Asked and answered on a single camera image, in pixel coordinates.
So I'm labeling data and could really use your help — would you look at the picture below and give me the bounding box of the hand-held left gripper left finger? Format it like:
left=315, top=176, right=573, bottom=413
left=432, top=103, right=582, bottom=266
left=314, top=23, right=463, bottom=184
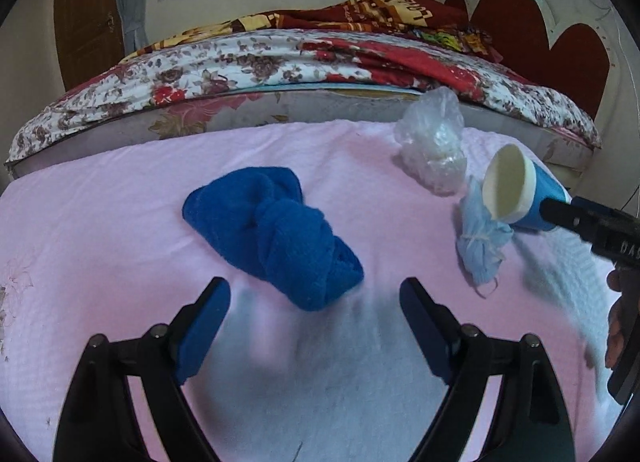
left=52, top=277, right=232, bottom=462

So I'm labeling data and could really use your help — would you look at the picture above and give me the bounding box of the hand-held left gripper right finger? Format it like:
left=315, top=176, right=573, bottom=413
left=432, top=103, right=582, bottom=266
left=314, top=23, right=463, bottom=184
left=400, top=277, right=577, bottom=462

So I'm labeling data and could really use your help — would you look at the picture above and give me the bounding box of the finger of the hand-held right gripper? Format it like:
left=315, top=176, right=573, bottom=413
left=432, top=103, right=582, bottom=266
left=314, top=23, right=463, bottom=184
left=571, top=195, right=638, bottom=223
left=539, top=198, right=601, bottom=245

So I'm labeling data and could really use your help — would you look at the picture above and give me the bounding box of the blue paper cup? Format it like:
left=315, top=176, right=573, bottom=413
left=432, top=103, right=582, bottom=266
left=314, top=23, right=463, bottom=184
left=482, top=143, right=573, bottom=232

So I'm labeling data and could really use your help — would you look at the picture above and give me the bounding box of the blue knotted towel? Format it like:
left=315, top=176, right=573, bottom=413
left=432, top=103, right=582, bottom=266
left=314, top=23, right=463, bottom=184
left=182, top=167, right=365, bottom=313

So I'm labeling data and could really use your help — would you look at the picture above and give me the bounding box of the person's right hand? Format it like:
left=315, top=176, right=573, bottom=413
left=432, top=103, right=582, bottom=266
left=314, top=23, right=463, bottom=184
left=604, top=269, right=632, bottom=371

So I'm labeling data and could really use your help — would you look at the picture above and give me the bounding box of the crumpled blue face mask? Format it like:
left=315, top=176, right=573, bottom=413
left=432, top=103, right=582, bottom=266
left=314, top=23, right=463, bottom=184
left=456, top=177, right=514, bottom=300

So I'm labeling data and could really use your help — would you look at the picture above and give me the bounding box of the pink floral cloth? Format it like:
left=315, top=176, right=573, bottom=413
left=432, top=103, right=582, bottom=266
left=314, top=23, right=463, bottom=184
left=0, top=119, right=618, bottom=462

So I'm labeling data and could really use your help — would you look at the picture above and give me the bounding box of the clear plastic bag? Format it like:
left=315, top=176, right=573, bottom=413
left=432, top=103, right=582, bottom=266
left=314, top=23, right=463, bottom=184
left=394, top=88, right=467, bottom=196

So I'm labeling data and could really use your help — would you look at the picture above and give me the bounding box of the red heart-shaped headboard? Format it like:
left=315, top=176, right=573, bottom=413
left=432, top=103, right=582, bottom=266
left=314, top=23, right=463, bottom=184
left=444, top=0, right=627, bottom=124

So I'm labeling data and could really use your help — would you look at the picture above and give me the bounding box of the bed mattress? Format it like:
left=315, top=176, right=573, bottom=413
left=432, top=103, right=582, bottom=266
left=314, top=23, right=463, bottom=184
left=9, top=85, right=596, bottom=180

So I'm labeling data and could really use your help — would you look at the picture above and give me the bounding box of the floral quilt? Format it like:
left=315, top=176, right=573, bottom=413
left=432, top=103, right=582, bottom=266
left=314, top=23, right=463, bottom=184
left=7, top=28, right=602, bottom=169

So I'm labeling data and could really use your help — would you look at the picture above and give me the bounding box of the red printed blanket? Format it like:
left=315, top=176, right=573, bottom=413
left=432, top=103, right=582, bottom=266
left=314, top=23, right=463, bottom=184
left=122, top=0, right=502, bottom=64

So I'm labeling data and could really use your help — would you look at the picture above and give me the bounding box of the wooden door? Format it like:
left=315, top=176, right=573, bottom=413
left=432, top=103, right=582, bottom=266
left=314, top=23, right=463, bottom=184
left=54, top=0, right=126, bottom=94

